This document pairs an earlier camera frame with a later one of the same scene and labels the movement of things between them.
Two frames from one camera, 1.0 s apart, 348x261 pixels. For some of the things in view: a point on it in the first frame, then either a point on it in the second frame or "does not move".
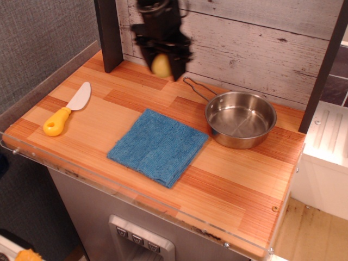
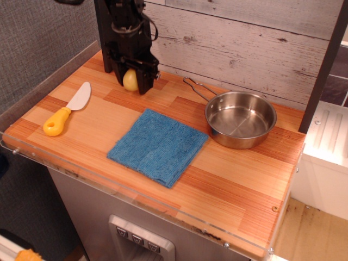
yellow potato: [160, 66] to [130, 80]
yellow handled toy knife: [54, 126] does not move
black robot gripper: [160, 32] to [122, 49]
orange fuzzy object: [28, 255] does not move
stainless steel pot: [237, 119] does not move
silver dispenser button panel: [130, 242] does not move
